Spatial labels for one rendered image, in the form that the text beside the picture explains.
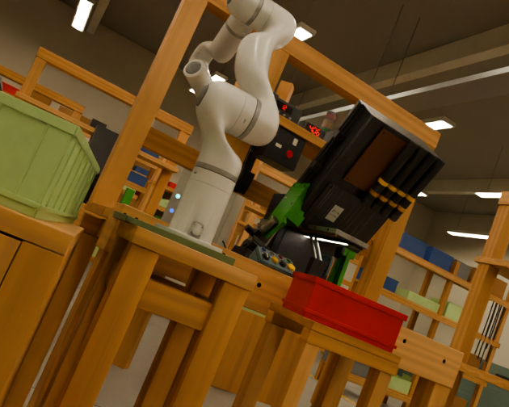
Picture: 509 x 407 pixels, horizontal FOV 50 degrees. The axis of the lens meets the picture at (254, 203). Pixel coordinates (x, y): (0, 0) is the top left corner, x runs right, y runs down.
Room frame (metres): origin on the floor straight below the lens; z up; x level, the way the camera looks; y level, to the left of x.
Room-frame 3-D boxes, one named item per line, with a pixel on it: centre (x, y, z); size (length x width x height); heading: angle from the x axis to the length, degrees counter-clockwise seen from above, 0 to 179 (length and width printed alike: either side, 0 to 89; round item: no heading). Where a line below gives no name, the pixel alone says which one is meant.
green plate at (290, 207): (2.13, -0.15, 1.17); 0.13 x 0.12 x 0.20; 114
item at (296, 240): (2.39, -0.23, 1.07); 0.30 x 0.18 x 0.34; 114
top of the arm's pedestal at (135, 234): (1.44, 0.12, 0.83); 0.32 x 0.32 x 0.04; 19
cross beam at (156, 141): (2.56, -0.04, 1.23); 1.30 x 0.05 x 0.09; 114
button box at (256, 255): (1.87, -0.14, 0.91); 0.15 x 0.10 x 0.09; 114
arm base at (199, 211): (1.44, 0.13, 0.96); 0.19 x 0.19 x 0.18
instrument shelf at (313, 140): (2.46, -0.08, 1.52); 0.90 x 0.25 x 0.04; 114
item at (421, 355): (1.96, -0.31, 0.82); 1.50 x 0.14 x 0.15; 114
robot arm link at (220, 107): (1.42, 0.16, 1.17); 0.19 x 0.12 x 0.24; 113
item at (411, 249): (7.64, -2.83, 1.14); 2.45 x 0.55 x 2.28; 112
